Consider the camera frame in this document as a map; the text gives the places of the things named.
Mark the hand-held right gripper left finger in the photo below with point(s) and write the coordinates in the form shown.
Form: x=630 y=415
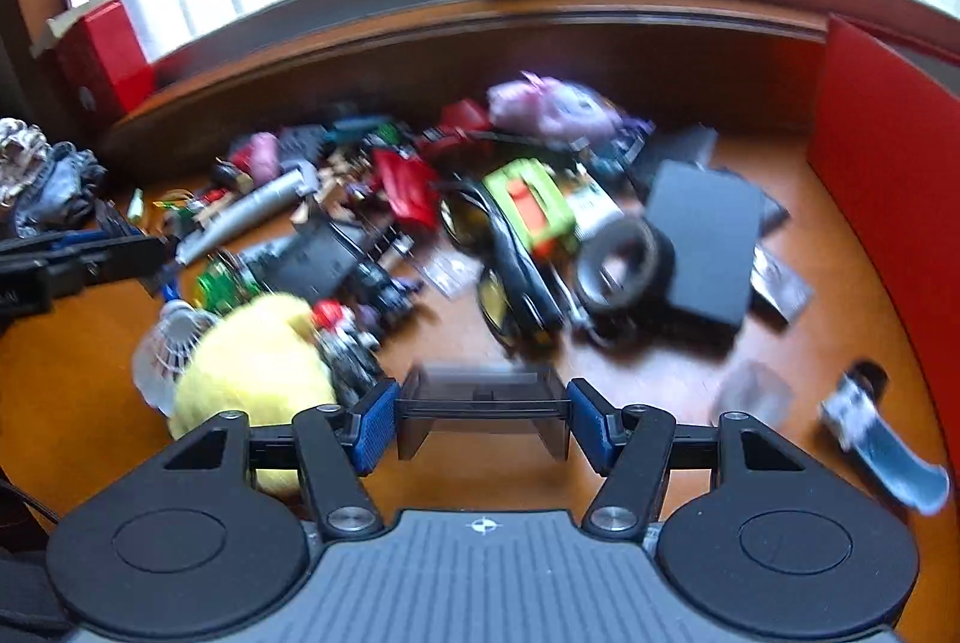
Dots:
x=375 y=427

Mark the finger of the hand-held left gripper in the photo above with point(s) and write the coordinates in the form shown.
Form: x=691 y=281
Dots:
x=82 y=237
x=112 y=266

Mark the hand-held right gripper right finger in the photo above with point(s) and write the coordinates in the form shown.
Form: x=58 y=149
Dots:
x=592 y=427

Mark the smoky transparent square plate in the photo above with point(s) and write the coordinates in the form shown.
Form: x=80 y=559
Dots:
x=480 y=412

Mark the large red cardboard box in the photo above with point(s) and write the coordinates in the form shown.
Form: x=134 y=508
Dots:
x=885 y=186

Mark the black white robot figure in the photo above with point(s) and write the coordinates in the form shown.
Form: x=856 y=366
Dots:
x=352 y=359

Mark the white shuttlecock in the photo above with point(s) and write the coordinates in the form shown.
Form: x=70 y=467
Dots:
x=169 y=343

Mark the green spinning top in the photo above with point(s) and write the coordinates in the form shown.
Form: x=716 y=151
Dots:
x=221 y=281

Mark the red white small figure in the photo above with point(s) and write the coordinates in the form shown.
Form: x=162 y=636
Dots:
x=330 y=317

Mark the dark toy figure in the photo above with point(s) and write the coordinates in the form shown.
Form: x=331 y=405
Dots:
x=382 y=292

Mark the yellow plush toy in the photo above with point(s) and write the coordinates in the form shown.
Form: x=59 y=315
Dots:
x=247 y=377

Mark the black marker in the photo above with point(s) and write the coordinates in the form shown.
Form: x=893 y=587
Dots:
x=229 y=174

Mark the black tape roll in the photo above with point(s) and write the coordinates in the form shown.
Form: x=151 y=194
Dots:
x=652 y=272

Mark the black plastic box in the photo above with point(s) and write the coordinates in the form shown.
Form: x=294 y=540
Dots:
x=330 y=260

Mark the black glasses yellow lenses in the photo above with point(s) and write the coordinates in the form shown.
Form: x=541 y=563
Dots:
x=514 y=268

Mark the small red box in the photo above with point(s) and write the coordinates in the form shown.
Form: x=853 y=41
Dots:
x=105 y=54

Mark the pink toy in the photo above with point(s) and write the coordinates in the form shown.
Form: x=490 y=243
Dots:
x=262 y=156

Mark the white paper packet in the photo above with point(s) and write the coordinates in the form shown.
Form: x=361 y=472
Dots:
x=592 y=208

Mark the black power bank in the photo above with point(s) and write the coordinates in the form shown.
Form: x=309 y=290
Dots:
x=705 y=238

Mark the grey plate with holes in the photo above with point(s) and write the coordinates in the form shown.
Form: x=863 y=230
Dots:
x=304 y=144

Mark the silver foil packet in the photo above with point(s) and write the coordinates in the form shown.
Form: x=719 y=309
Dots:
x=780 y=287

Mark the green orange case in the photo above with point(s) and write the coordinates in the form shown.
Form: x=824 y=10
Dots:
x=529 y=200

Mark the red plastic piece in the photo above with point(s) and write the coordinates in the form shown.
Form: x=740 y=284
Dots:
x=405 y=187

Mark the black square plate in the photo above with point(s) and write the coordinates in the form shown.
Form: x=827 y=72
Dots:
x=772 y=212

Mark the teal plastic toy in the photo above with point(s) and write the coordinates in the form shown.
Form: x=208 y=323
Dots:
x=360 y=126

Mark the blue white toy skateboard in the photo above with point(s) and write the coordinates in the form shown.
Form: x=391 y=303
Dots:
x=881 y=446

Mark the purple plush toy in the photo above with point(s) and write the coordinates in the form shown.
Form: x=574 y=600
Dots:
x=551 y=107

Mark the red plastic part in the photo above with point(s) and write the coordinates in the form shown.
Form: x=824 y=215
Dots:
x=465 y=116

